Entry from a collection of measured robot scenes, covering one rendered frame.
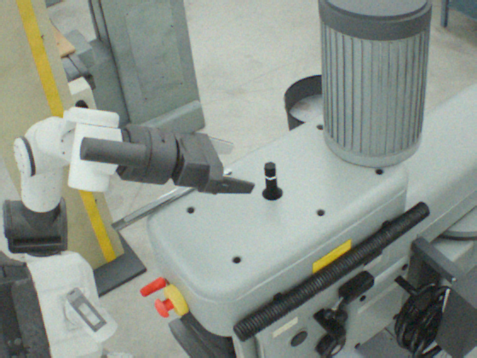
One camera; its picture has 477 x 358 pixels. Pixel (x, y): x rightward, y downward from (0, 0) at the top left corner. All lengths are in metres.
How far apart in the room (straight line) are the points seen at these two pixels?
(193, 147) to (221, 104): 3.53
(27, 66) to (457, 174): 1.92
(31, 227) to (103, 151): 0.54
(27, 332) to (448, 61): 4.20
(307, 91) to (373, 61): 2.65
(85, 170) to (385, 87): 0.51
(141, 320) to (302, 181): 2.29
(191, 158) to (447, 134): 0.70
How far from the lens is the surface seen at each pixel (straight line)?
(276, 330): 1.20
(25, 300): 1.39
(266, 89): 4.62
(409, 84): 1.08
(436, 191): 1.36
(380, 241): 1.16
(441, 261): 1.37
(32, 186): 1.28
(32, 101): 2.83
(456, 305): 1.23
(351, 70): 1.05
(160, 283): 1.26
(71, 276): 1.43
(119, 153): 0.90
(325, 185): 1.14
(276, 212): 1.10
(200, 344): 2.14
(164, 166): 0.96
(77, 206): 3.25
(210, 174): 0.97
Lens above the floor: 2.69
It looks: 43 degrees down
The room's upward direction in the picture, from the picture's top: 8 degrees counter-clockwise
